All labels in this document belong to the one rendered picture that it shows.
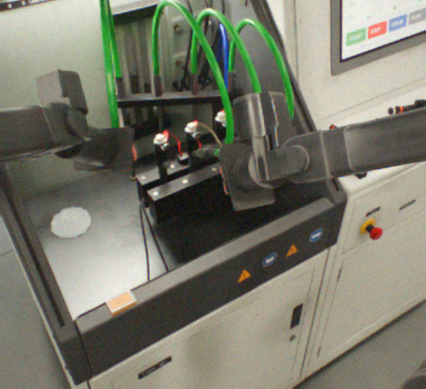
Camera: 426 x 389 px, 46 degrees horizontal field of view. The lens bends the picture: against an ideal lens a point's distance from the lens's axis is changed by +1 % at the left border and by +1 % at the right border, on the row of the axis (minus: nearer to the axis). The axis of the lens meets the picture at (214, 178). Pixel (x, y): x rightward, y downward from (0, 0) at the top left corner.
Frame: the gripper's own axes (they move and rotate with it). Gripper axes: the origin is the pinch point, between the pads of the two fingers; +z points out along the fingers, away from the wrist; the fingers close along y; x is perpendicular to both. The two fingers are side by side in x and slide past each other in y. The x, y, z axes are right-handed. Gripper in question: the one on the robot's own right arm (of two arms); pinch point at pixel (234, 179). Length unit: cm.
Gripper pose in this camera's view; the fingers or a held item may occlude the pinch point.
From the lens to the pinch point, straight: 83.8
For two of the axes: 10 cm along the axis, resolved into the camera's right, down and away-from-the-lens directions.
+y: -2.0, -9.8, 0.4
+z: -2.0, 0.8, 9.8
